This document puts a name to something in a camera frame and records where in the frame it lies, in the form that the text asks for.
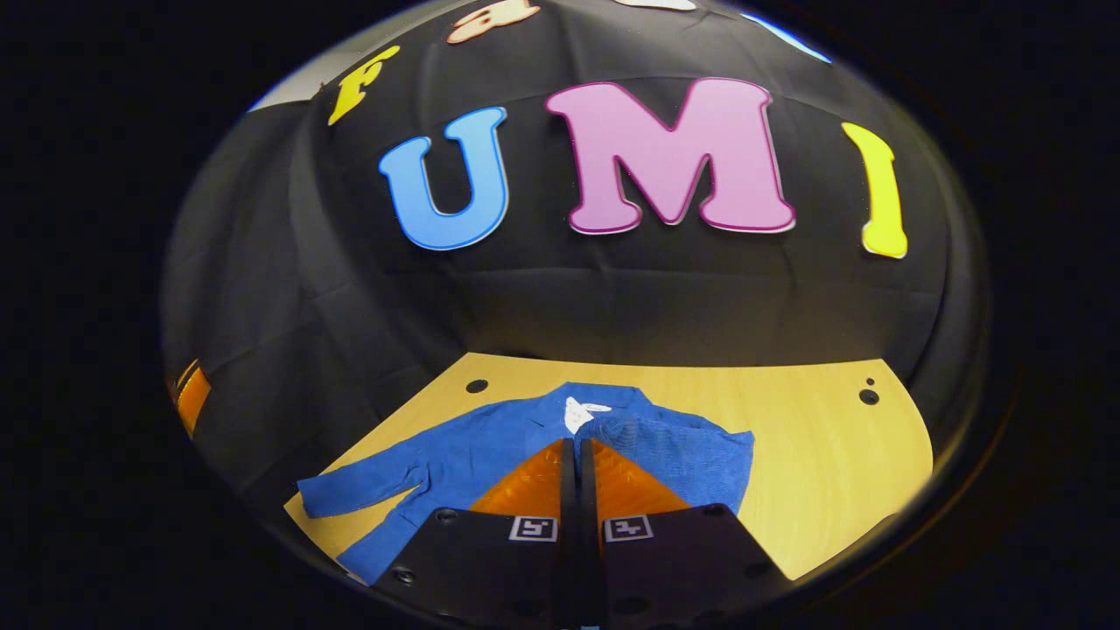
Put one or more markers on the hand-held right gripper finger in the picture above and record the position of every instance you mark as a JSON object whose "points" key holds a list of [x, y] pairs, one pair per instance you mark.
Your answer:
{"points": [[589, 542], [569, 542]]}

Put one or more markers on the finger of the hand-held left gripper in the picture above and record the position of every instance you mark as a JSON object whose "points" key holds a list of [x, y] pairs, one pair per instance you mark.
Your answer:
{"points": [[194, 398]]}

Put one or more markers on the blue button shirt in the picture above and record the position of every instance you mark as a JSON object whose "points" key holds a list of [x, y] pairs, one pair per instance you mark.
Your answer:
{"points": [[490, 446]]}

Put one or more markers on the black backdrop cloth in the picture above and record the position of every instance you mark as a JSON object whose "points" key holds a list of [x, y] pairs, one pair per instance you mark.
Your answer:
{"points": [[612, 297]]}

